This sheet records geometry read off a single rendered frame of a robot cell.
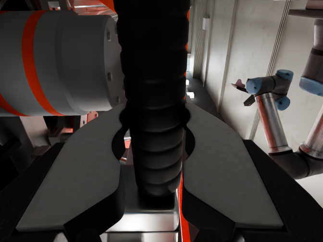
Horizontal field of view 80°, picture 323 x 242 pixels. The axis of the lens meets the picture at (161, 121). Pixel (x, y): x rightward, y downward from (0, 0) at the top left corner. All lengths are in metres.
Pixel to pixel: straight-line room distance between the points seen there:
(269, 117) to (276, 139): 0.10
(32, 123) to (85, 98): 0.15
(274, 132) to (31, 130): 0.89
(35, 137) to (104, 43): 0.22
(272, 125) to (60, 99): 0.87
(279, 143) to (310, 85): 0.30
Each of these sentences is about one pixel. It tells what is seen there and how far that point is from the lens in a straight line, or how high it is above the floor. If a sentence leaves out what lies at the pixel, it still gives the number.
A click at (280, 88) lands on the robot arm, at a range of 1.09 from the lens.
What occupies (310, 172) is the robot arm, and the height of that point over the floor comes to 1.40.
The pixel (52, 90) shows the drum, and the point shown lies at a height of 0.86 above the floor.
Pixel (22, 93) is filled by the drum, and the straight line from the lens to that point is 0.28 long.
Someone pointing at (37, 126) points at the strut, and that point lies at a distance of 0.39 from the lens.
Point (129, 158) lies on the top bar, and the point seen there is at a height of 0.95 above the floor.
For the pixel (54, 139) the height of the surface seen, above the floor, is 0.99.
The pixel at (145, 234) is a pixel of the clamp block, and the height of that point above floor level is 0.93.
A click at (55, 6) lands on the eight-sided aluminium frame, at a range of 0.57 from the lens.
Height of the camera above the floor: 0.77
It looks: 31 degrees up
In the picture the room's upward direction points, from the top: 179 degrees clockwise
